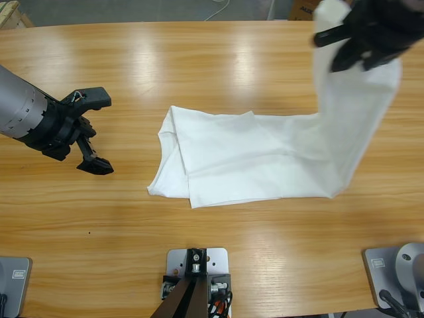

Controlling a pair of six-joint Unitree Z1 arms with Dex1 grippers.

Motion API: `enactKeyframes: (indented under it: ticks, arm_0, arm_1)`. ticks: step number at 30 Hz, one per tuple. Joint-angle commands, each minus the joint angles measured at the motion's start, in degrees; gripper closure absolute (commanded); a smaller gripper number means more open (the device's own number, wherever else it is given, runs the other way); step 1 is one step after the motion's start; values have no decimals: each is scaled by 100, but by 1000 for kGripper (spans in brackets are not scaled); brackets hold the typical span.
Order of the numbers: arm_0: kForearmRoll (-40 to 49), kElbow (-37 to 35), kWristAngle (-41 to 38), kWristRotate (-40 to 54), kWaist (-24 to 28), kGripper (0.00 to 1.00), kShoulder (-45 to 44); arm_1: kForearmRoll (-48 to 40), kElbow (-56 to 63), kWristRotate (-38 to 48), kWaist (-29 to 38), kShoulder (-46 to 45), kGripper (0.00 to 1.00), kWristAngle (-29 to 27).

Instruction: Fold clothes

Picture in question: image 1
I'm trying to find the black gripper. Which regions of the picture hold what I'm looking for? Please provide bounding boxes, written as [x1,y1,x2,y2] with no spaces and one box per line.
[22,98,115,175]
[313,0,424,73]

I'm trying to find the white Unitree t-shirt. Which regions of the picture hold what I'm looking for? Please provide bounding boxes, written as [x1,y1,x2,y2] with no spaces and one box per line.
[147,0,403,209]

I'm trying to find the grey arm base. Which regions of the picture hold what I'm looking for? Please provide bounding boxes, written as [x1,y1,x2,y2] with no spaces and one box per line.
[363,242,424,312]
[0,256,33,318]

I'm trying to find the brown cardboard box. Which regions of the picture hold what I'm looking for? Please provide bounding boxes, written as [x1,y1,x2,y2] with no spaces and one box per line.
[288,0,318,21]

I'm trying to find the white mounting block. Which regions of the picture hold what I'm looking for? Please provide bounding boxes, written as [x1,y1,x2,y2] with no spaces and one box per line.
[165,246,235,318]

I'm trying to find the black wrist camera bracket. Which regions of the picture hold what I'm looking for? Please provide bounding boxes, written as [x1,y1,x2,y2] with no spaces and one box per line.
[60,86,113,114]

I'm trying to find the white floor cable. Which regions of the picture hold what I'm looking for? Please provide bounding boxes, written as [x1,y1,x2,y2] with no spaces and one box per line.
[204,0,233,21]

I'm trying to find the black corner bracket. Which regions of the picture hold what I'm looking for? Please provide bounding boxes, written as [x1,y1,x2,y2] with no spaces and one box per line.
[161,274,182,301]
[208,274,233,303]

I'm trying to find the orange and black cables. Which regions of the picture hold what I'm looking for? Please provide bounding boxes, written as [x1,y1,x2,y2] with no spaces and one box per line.
[207,291,235,318]

